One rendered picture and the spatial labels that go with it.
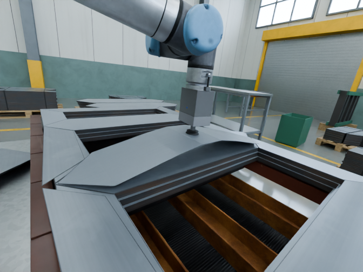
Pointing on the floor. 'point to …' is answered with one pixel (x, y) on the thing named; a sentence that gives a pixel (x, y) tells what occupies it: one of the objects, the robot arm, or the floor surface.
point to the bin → (293, 129)
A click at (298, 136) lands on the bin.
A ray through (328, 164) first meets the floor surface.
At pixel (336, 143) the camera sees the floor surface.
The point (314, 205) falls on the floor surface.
